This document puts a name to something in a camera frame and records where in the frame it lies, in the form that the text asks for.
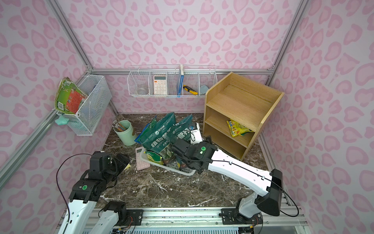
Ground white plastic perforated basket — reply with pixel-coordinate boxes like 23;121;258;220
138;122;203;176

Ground dark green soil bag front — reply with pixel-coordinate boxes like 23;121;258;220
167;115;195;144

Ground dark green soil bag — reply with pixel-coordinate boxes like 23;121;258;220
167;115;195;144
142;112;176;153

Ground yellow fertilizer packet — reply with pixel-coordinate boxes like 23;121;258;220
227;120;254;137

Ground light green blue soil bag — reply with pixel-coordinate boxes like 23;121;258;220
135;116;157;144

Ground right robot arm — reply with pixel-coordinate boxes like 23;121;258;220
171;139;283;218

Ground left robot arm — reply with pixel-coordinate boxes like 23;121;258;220
58;151;136;234

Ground wooden shelf unit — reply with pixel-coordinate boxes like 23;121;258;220
203;72;284;160

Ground pink calculator on table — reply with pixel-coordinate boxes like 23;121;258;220
135;147;151;171

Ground mint green pen cup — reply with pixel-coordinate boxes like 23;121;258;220
115;120;137;146

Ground coloured pencils in cup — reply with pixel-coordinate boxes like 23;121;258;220
112;120;127;132

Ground yellow utility knife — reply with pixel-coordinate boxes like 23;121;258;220
183;85;198;96

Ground blue book in rack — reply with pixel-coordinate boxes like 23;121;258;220
176;64;185;97

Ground clear tape roll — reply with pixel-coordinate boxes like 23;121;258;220
136;84;149;95

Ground green red seed packet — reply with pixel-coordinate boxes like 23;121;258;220
54;77;88;114

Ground pink white calculator in rack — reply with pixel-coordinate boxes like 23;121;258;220
153;75;168;96

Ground white wire basket left wall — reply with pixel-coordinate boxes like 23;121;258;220
57;75;112;136

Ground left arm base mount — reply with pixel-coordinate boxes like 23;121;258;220
100;208;144;226

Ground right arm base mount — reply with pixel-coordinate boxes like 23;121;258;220
219;208;263;226

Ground white wire rack back wall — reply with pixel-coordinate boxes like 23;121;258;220
127;65;218;98

